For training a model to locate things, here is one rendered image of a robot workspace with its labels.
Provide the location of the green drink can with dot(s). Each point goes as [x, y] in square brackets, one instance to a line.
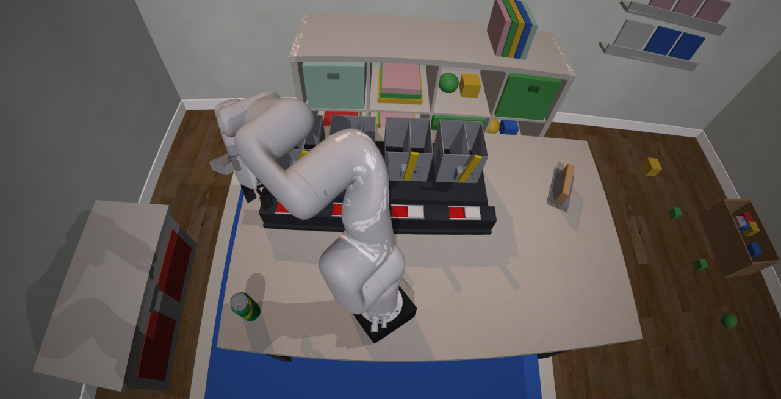
[244, 306]

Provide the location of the sanding float with wooden handle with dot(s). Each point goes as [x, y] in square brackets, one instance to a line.
[559, 195]

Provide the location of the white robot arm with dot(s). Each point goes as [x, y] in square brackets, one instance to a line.
[262, 129]

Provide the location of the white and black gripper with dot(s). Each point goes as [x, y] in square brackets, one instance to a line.
[249, 182]

